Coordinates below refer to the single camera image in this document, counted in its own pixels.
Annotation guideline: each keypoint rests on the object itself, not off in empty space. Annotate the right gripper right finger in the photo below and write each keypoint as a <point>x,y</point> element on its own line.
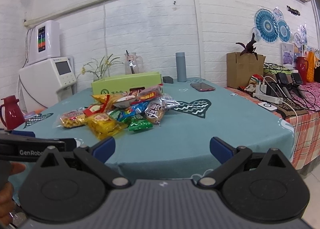
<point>230,158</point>

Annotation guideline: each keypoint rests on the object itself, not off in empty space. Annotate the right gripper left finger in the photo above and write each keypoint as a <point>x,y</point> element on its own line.
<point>92,159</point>

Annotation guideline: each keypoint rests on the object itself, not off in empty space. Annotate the yellow red label snack bag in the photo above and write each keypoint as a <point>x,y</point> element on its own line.
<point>71,119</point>

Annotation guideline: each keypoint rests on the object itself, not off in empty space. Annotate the blue cookie packet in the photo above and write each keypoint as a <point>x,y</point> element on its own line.
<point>135,109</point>

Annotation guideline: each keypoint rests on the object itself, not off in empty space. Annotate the round bread snack packet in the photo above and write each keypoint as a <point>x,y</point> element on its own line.
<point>155,111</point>

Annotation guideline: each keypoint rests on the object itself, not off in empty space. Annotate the red thermos jug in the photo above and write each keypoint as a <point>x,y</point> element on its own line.
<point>11,114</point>

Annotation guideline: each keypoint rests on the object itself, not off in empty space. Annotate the green snack packet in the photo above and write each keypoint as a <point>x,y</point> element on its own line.
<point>140,125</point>

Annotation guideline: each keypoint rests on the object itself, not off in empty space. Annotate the orange chips bag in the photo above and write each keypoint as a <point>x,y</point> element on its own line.
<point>107,99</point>

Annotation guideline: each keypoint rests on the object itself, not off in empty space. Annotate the white water dispenser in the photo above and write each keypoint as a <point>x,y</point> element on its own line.
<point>46,83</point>

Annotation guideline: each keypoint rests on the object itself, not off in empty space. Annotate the white power strip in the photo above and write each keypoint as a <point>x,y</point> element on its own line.
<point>261,94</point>

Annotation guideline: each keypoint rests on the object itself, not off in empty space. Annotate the green cardboard box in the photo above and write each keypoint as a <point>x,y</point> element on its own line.
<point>124,83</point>

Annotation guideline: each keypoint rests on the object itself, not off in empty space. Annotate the smartphone with red case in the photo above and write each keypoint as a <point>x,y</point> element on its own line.
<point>202,87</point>

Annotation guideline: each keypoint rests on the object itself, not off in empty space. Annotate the plaid tablecloth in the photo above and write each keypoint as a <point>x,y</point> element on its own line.
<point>300,128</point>

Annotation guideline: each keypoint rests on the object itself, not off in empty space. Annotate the glass vase with plant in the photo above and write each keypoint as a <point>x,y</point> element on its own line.
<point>98,68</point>

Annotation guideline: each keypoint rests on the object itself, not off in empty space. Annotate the brown cardboard box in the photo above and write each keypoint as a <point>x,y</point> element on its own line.
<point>240,68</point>

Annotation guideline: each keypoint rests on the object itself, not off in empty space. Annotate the glass pitcher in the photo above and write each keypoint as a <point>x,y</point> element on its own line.
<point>133,63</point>

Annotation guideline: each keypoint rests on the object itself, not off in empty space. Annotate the black rectangular case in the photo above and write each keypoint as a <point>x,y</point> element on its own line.
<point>168,80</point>

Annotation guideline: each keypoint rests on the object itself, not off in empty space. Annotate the white water purifier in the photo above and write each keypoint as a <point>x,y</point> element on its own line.
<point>45,42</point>

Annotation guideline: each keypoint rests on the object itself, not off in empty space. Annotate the dark red plant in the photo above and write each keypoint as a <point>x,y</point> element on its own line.
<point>249,48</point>

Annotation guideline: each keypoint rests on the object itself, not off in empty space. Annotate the grey cylindrical bottle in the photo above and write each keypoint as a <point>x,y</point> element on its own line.
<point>181,67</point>

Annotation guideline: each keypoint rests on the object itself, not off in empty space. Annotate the blue paper fan decoration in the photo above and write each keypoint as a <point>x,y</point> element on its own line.
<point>267,24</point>

